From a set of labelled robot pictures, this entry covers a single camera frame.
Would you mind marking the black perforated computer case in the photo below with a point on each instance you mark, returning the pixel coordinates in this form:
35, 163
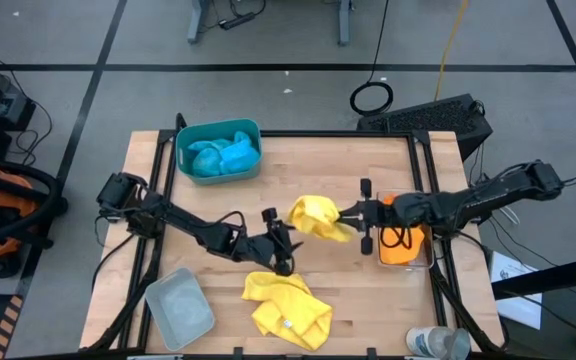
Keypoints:
428, 117

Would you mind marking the blue microfiber towel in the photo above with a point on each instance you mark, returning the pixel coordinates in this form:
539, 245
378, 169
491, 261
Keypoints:
207, 162
240, 155

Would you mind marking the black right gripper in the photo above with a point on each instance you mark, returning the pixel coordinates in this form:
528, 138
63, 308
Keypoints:
378, 212

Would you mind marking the clear plastic container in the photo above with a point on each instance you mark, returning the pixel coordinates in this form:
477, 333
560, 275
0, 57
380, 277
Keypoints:
429, 250

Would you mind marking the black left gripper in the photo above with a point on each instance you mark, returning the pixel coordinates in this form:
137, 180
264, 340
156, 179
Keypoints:
273, 245

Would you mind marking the yellow microfiber towel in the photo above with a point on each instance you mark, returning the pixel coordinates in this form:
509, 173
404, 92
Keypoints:
288, 310
315, 215

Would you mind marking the black metal table frame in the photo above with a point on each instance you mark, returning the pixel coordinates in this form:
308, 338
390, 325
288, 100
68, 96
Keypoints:
288, 133

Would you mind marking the white paper sheet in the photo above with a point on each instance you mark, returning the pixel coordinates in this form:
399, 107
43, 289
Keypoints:
520, 312

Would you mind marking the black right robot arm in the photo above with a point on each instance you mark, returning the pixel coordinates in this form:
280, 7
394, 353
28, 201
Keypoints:
493, 197

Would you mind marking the gray desk leg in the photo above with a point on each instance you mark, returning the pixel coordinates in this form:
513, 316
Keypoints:
197, 25
344, 25

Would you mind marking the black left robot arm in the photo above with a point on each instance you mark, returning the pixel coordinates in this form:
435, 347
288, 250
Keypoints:
193, 227

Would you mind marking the black bar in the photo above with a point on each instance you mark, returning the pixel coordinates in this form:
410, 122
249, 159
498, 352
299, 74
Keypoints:
558, 277

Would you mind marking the teal plastic basket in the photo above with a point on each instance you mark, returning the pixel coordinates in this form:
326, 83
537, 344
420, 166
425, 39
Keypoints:
218, 127

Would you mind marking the black power strip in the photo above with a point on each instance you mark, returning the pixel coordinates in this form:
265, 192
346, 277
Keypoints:
238, 21

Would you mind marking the gray plastic basket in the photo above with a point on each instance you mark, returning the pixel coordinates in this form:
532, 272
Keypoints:
180, 310

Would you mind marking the orange black shop vacuum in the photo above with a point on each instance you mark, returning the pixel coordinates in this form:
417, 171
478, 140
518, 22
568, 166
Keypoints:
8, 200

